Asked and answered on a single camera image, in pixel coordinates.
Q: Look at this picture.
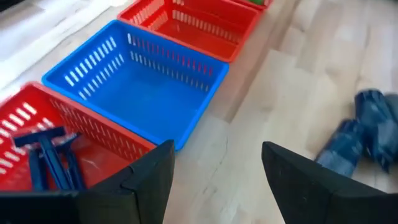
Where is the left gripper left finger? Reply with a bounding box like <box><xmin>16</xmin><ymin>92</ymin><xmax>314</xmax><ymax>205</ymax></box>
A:
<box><xmin>0</xmin><ymin>139</ymin><xmax>176</xmax><ymax>224</ymax></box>

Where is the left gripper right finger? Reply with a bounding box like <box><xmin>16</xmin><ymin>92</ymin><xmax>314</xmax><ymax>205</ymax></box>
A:
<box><xmin>261</xmin><ymin>141</ymin><xmax>398</xmax><ymax>224</ymax></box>

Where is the blue disposable razor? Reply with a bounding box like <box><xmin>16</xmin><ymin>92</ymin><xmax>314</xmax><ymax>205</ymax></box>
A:
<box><xmin>55</xmin><ymin>133</ymin><xmax>86</xmax><ymax>190</ymax></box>
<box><xmin>27</xmin><ymin>148</ymin><xmax>49</xmax><ymax>192</ymax></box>
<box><xmin>12</xmin><ymin>126</ymin><xmax>73</xmax><ymax>191</ymax></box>

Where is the red plastic basket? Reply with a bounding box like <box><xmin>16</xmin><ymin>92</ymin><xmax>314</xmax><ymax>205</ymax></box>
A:
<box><xmin>231</xmin><ymin>0</ymin><xmax>275</xmax><ymax>11</ymax></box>
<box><xmin>117</xmin><ymin>0</ymin><xmax>262</xmax><ymax>63</ymax></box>
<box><xmin>0</xmin><ymin>81</ymin><xmax>157</xmax><ymax>192</ymax></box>

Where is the blue plastic basket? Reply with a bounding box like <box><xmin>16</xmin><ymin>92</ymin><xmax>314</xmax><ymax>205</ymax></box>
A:
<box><xmin>41</xmin><ymin>19</ymin><xmax>230</xmax><ymax>152</ymax></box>

